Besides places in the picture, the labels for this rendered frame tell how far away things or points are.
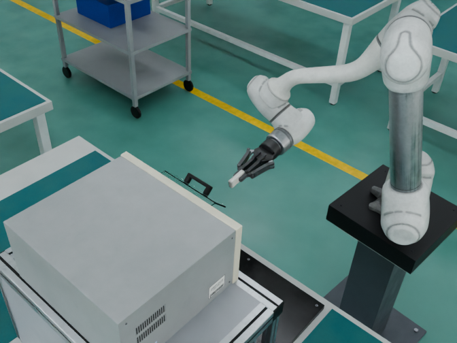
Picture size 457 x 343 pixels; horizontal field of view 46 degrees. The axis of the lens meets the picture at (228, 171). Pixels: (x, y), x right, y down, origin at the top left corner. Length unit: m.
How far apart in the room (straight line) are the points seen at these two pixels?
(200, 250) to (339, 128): 2.97
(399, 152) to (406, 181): 0.11
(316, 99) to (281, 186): 1.16
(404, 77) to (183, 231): 0.73
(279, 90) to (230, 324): 0.92
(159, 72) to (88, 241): 3.11
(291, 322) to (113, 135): 2.46
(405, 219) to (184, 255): 0.86
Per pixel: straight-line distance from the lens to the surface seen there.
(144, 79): 4.22
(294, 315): 1.85
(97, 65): 4.46
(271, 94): 1.96
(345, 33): 4.12
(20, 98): 3.01
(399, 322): 2.91
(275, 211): 3.31
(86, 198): 1.42
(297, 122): 1.99
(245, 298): 1.43
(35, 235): 1.35
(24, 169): 2.50
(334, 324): 1.88
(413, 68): 1.55
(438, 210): 2.29
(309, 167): 3.68
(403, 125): 1.71
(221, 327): 1.38
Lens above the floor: 2.25
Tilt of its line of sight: 39 degrees down
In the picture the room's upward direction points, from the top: 3 degrees clockwise
